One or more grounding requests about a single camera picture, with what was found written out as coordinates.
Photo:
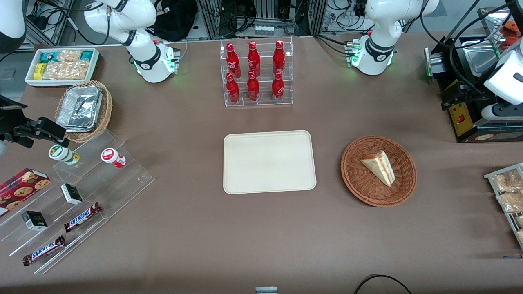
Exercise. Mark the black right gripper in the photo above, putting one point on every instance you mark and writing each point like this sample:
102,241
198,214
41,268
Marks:
11,119

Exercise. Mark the triangle sandwich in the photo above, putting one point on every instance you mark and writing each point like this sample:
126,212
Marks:
380,167

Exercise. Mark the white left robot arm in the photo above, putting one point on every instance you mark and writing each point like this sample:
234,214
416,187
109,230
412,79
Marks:
376,45

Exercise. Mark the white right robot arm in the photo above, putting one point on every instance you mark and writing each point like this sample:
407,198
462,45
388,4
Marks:
122,20

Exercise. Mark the aluminium foil tray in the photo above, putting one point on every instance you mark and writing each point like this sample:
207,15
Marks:
79,108

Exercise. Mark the light wicker basket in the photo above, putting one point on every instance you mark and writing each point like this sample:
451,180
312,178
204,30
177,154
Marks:
107,106

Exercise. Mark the cream plastic tray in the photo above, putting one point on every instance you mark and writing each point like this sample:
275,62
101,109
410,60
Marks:
269,163

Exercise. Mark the brown wicker basket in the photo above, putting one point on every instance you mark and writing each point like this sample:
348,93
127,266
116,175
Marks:
367,190

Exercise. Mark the tray of packaged snacks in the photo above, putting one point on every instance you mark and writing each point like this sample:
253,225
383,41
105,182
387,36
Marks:
490,176

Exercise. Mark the metal tray with red food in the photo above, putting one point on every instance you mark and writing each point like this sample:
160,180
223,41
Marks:
512,28

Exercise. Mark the green lid white jar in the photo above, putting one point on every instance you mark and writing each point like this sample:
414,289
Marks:
63,154

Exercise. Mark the red tartan cookie box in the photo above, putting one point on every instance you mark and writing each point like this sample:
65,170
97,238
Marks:
20,188

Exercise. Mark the yellow snack packet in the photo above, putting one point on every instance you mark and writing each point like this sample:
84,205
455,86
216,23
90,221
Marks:
39,71

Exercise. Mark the small black box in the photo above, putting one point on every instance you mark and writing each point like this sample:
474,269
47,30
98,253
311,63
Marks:
71,194
34,220

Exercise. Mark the clear rice cracker bag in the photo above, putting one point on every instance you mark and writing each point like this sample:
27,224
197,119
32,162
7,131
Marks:
69,55
65,70

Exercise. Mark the teal snack packet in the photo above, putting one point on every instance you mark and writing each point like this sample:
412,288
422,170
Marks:
86,55
49,57

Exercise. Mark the red lid white jar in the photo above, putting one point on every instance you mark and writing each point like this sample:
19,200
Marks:
113,157

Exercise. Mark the white plastic snack bin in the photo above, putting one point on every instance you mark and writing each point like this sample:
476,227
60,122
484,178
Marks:
94,67

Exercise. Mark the snickers chocolate bar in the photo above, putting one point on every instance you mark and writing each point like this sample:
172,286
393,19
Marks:
83,216
44,250

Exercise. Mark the clear acrylic stepped shelf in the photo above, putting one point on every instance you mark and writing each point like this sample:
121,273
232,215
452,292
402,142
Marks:
122,183

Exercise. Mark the black bag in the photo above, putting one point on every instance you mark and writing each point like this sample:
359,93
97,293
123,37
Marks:
175,18

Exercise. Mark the red cola bottle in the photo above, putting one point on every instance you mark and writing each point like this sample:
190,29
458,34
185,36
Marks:
253,60
232,61
279,58
253,87
278,87
232,90

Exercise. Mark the clear acrylic bottle rack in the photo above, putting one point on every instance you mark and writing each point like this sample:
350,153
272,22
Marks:
263,100

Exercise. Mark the white power strip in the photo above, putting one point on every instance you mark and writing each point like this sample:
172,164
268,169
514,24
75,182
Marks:
264,30

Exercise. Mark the small grey white box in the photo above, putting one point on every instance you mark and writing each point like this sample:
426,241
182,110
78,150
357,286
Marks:
266,290

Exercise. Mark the black sealing machine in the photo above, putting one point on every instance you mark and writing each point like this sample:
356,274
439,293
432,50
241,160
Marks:
470,106

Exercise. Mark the clear snack bag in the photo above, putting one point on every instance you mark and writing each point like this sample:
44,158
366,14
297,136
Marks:
510,202
506,181

